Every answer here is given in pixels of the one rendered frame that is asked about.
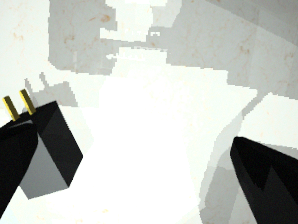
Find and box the black two-prong plug charger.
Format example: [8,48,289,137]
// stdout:
[0,88,82,200]

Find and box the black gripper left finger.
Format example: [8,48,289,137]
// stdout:
[0,123,39,220]

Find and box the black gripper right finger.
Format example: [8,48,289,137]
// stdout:
[230,136,298,224]

